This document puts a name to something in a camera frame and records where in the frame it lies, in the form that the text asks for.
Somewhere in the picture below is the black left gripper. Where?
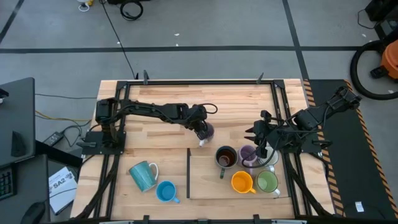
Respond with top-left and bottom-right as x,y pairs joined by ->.
186,105 -> 210,141

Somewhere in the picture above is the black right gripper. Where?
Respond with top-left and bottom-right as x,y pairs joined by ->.
244,110 -> 285,159

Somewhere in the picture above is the lavender mug white handle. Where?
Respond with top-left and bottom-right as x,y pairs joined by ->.
198,122 -> 216,147

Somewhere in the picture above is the ribbed mauve mug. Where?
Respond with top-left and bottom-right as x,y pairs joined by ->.
238,144 -> 259,170

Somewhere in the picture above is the dark mug brown inside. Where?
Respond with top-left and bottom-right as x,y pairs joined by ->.
215,145 -> 239,180

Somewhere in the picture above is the white enamel mug blue rim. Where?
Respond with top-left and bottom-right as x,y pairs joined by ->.
257,145 -> 280,174

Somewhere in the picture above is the yellow mug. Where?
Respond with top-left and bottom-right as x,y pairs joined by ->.
230,170 -> 257,195

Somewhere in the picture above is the green mug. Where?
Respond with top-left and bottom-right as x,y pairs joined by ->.
255,169 -> 282,197

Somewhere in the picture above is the teal glazed mug white handle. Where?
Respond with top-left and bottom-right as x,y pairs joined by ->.
128,160 -> 159,193

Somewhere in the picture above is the light blue mug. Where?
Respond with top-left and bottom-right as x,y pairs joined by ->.
155,180 -> 181,205

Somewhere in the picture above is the black hazard striped floor mat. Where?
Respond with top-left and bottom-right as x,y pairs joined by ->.
303,78 -> 398,220

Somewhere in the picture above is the black power adapter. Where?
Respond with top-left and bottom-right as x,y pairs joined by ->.
43,131 -> 65,146

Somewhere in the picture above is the white printed paper sheet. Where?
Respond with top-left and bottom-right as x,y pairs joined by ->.
48,166 -> 78,215

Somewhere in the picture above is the orange vacuum cleaner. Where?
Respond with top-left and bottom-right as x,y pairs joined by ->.
369,39 -> 398,80

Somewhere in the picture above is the white and yellow plug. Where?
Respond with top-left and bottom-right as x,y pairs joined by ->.
76,0 -> 95,12

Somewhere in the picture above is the black equipment case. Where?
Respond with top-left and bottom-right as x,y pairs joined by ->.
365,0 -> 398,40

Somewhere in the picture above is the grey side table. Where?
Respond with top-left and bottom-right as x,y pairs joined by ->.
0,154 -> 52,224

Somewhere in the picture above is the black desk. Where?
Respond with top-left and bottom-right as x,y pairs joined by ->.
0,77 -> 35,169

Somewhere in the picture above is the black rounded device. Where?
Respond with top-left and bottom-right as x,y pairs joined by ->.
20,202 -> 46,224

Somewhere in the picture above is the backlit keyboard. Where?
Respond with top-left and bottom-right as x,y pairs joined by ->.
0,166 -> 16,202

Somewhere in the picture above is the wooden shelf black frame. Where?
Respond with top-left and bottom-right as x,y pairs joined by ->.
185,146 -> 292,200

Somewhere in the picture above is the black aluminium rig frame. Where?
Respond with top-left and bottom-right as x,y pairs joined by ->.
71,79 -> 336,224

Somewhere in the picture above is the long black floor cable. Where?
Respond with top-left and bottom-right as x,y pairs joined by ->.
99,0 -> 139,80

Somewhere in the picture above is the orange vacuum with hose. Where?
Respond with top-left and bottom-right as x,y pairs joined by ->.
349,39 -> 398,101

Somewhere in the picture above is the coiled black cable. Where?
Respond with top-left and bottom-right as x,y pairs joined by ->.
119,0 -> 144,22

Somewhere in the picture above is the yellow floor cable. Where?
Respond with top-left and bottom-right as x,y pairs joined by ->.
35,110 -> 93,123

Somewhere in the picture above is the grey floor cable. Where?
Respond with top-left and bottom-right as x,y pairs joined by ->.
35,94 -> 98,100

